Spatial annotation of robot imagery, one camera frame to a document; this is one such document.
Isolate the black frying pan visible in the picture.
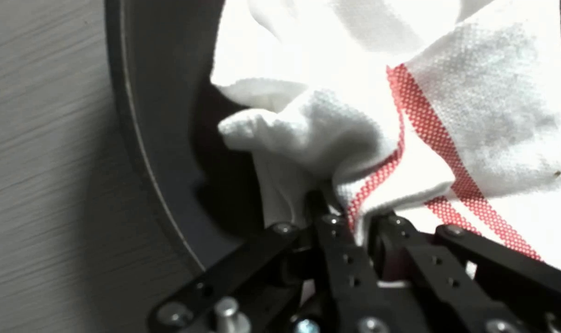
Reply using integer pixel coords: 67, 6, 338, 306
103, 0, 561, 275

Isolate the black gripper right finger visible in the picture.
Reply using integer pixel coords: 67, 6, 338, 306
369, 212, 561, 333

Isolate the white towel with red stripes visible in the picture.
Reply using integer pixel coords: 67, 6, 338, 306
210, 0, 561, 276

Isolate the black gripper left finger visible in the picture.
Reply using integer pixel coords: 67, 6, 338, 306
149, 191, 430, 333

